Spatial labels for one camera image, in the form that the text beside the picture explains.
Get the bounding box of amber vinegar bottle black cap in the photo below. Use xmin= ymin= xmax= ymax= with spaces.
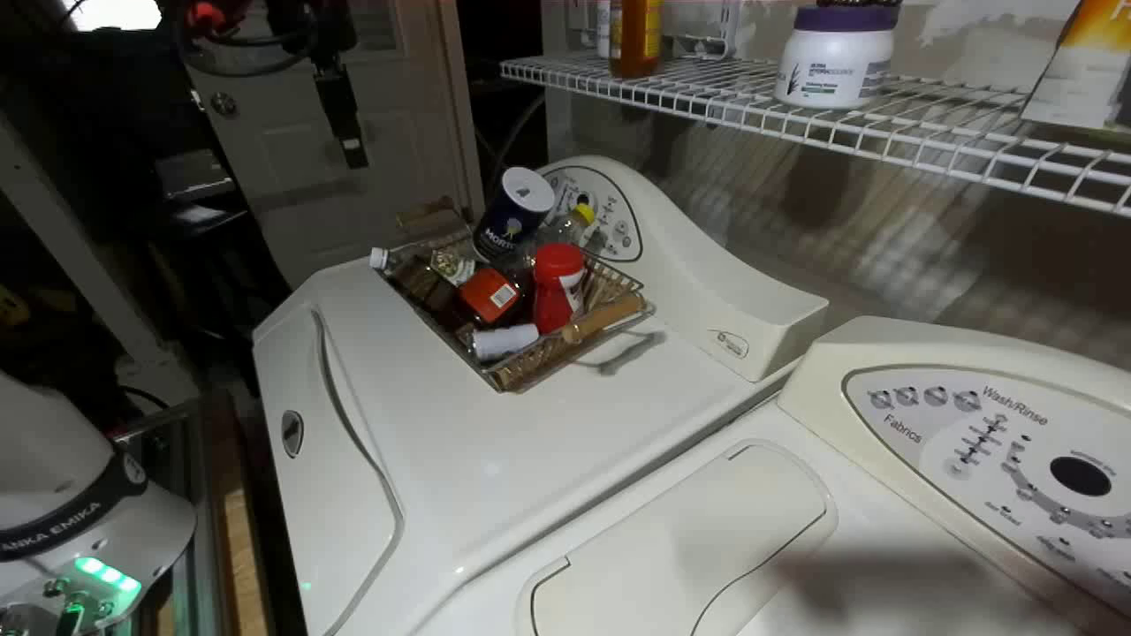
xmin=606 ymin=0 xmax=669 ymax=81

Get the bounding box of red plastic bottle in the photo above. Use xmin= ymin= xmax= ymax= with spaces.
xmin=529 ymin=240 xmax=591 ymax=338

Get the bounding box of woven wicker basket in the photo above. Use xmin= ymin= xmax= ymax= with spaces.
xmin=372 ymin=224 xmax=652 ymax=397

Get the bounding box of white washing machine oval panel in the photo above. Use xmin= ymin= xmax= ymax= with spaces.
xmin=248 ymin=151 xmax=830 ymax=636

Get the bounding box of white laundry machine large dial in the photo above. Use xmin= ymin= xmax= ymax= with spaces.
xmin=411 ymin=311 xmax=1131 ymax=636

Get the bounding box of small white roll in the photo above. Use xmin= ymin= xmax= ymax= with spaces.
xmin=471 ymin=321 xmax=544 ymax=364

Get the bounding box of small orange box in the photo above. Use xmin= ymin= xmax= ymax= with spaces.
xmin=457 ymin=264 xmax=522 ymax=327

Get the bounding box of navy can white lid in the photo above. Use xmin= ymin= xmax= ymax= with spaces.
xmin=472 ymin=164 xmax=558 ymax=270

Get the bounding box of dark brown packet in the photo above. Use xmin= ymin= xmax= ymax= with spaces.
xmin=393 ymin=250 xmax=471 ymax=334

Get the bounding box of white door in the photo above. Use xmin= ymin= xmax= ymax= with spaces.
xmin=182 ymin=0 xmax=489 ymax=291

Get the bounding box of white jar purple lid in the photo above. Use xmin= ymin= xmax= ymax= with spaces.
xmin=772 ymin=5 xmax=901 ymax=114

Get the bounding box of wooden board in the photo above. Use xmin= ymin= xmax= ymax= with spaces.
xmin=219 ymin=483 xmax=271 ymax=636

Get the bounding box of orange and white carton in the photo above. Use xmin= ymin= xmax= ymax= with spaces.
xmin=1018 ymin=0 xmax=1131 ymax=134

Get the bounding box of black hanging camera mount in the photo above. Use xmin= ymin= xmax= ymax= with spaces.
xmin=261 ymin=0 xmax=372 ymax=174

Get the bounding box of white wire shelf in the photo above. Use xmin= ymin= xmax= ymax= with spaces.
xmin=499 ymin=48 xmax=1131 ymax=224

